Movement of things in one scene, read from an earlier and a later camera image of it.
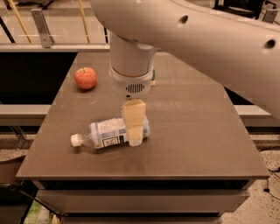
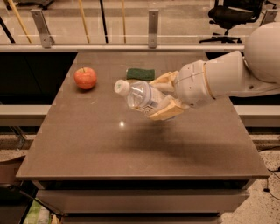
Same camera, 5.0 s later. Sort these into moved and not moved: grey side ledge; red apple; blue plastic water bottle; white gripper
Moved: blue plastic water bottle; white gripper
Not moved: red apple; grey side ledge
